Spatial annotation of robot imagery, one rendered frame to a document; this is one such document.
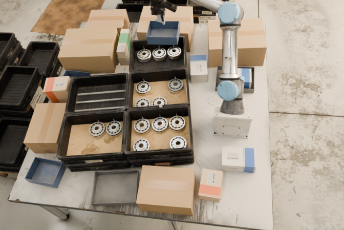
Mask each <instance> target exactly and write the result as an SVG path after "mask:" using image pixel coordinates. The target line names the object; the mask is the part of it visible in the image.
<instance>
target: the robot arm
mask: <svg viewBox="0 0 344 230"><path fill-rule="evenodd" d="M150 1H151V8H150V10H151V14H152V15H156V16H157V19H156V21H157V22H161V23H162V24H163V25H164V24H165V20H166V10H165V8H166V9H168V10H170V11H172V12H174V13H175V12H176V10H177V6H176V5H174V4H172V3H171V2H169V1H167V0H150ZM191 1H193V2H195V3H197V4H199V5H201V6H203V7H205V8H207V9H209V10H211V11H213V12H215V13H217V14H218V18H219V20H220V28H221V30H222V74H221V75H220V76H219V85H218V89H217V92H218V95H219V96H220V97H221V98H222V99H223V102H222V104H221V107H220V112H222V113H224V114H230V115H242V114H244V113H245V109H244V104H243V92H244V82H245V81H244V77H243V76H239V75H238V74H237V71H238V30H239V28H240V27H241V20H242V19H243V17H244V10H243V8H242V7H241V6H240V5H238V4H237V3H235V2H228V1H226V2H224V1H221V0H191Z"/></svg>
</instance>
